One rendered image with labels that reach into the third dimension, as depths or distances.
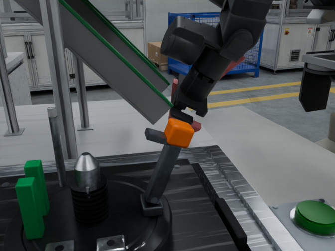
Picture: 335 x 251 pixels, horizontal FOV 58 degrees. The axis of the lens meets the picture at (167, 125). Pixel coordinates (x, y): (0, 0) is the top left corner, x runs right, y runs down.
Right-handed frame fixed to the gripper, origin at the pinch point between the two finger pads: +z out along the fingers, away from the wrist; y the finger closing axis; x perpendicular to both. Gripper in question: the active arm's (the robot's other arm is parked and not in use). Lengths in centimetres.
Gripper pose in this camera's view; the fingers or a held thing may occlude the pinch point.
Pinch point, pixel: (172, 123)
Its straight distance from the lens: 65.9
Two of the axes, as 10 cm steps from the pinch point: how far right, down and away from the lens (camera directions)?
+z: -4.4, 6.9, 5.8
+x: 9.0, 3.9, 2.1
